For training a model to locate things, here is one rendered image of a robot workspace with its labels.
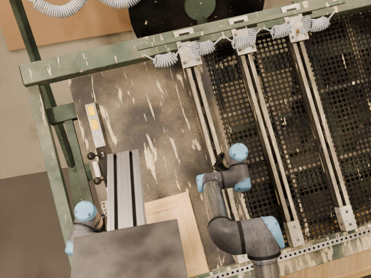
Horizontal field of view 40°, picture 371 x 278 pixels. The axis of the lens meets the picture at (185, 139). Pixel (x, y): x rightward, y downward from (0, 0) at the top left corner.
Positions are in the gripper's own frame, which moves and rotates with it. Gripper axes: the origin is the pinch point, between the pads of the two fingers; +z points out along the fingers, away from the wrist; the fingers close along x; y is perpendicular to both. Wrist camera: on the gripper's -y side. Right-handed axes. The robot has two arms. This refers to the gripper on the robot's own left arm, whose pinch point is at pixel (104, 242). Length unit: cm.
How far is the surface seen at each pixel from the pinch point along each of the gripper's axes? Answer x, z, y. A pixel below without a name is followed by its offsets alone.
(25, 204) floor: 105, 214, 113
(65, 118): 17, 13, 71
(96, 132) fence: 2, 11, 59
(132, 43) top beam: -23, -7, 95
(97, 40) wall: 15, 128, 212
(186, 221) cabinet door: -35, 37, 15
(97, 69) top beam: -4, -3, 86
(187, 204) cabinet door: -37, 34, 23
